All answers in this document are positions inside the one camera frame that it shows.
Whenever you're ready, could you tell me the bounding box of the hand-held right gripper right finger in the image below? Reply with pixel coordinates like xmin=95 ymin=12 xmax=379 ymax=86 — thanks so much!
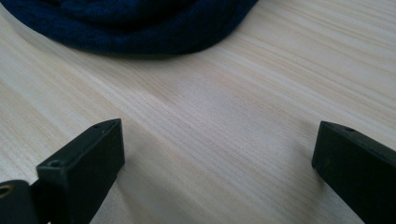
xmin=311 ymin=120 xmax=396 ymax=224

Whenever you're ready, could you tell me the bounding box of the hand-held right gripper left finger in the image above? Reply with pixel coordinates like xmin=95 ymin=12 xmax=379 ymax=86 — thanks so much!
xmin=35 ymin=118 xmax=126 ymax=224

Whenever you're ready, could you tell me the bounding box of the dark blue knitted cloth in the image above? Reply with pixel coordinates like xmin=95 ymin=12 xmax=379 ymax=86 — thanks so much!
xmin=0 ymin=0 xmax=260 ymax=56

